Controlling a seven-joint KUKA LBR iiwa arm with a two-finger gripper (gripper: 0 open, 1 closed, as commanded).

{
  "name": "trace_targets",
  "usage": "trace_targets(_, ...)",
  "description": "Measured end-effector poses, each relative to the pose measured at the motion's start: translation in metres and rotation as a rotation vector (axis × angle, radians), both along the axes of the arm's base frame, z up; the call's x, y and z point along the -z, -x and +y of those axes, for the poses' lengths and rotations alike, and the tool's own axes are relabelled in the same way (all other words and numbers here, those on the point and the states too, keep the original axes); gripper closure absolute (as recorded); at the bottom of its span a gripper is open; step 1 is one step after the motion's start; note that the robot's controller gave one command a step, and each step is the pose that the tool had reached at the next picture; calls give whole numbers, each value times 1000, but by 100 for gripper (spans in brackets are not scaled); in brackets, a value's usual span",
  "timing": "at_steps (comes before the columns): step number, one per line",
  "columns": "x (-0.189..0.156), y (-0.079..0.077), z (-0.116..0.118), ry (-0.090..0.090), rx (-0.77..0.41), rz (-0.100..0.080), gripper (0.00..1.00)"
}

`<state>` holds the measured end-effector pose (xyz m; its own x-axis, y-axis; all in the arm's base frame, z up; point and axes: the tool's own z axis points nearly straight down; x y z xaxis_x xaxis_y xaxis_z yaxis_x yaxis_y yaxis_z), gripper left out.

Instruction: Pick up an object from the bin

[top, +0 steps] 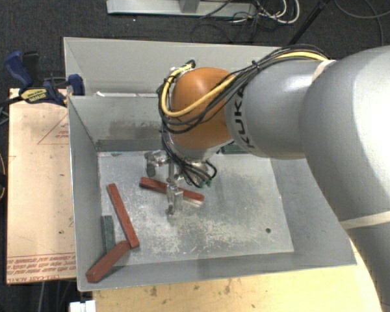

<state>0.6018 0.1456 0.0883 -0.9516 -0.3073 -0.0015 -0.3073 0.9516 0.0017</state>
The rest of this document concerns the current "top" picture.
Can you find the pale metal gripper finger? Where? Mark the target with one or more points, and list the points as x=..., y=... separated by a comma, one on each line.
x=179, y=198
x=170, y=203

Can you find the red-brown flat block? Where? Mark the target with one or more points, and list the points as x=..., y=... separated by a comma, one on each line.
x=107, y=262
x=122, y=214
x=156, y=184

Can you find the grey metal bin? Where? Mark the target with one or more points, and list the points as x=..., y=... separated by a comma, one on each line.
x=240, y=213

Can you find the dark green flat block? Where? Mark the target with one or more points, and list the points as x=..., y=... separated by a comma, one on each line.
x=235, y=149
x=108, y=232

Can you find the brown cardboard board red print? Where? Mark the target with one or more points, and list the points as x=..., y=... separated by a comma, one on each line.
x=39, y=187

